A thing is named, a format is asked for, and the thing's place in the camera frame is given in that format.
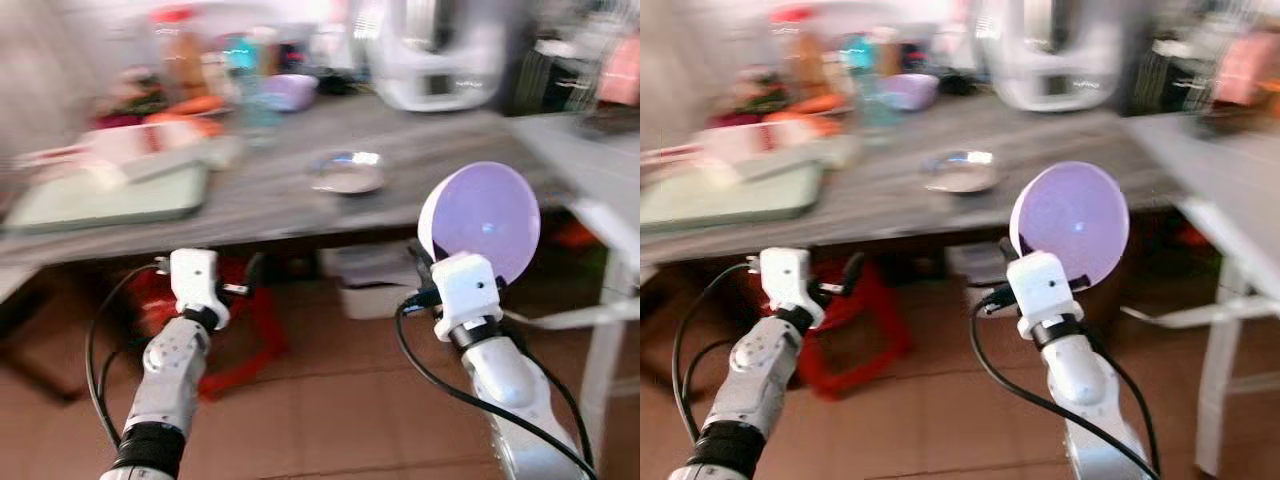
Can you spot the orange carrots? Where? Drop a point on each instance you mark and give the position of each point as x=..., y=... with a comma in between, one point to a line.
x=810, y=108
x=190, y=108

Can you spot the white and red package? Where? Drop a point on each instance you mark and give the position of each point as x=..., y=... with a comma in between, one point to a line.
x=130, y=150
x=760, y=148

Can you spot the white kitchen appliance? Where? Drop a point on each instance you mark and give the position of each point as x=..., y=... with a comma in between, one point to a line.
x=435, y=60
x=1055, y=60

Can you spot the pale green tray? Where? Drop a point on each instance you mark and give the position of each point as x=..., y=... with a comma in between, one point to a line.
x=730, y=195
x=100, y=200

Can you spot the small purple bowl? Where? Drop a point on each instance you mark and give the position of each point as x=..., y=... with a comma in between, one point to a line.
x=292, y=90
x=912, y=90

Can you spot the white folding table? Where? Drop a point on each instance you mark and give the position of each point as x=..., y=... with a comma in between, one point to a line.
x=1210, y=170
x=590, y=170

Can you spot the green leafy vegetables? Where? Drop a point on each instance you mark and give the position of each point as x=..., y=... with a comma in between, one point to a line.
x=135, y=95
x=758, y=95

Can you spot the large purple plastic bowl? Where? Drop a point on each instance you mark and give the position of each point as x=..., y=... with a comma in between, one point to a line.
x=1075, y=215
x=485, y=215

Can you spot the clear teal-label bottle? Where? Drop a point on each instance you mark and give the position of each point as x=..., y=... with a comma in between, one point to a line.
x=873, y=85
x=255, y=90

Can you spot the pink cloth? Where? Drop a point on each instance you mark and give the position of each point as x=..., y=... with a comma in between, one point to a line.
x=622, y=70
x=1248, y=65

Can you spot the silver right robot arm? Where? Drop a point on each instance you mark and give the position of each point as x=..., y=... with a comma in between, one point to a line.
x=515, y=400
x=1090, y=400

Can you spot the shiny metal bowl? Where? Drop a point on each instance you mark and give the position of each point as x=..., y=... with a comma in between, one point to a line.
x=960, y=172
x=346, y=173

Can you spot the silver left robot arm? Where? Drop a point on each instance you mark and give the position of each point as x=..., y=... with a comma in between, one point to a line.
x=757, y=385
x=170, y=380

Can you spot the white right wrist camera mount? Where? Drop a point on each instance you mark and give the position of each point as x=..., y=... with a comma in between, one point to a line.
x=1042, y=290
x=467, y=292

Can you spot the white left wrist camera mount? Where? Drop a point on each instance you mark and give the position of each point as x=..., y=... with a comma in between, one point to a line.
x=193, y=278
x=785, y=280

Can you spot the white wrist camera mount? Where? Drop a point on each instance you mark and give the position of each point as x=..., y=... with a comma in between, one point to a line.
x=193, y=278
x=785, y=280
x=1042, y=290
x=467, y=292

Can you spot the white storage box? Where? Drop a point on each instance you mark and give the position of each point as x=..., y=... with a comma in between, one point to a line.
x=365, y=280
x=975, y=268

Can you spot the red-capped brown bottle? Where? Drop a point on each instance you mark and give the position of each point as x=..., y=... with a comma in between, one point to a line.
x=803, y=55
x=183, y=55

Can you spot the red plastic stool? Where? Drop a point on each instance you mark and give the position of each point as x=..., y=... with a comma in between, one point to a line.
x=262, y=330
x=880, y=340

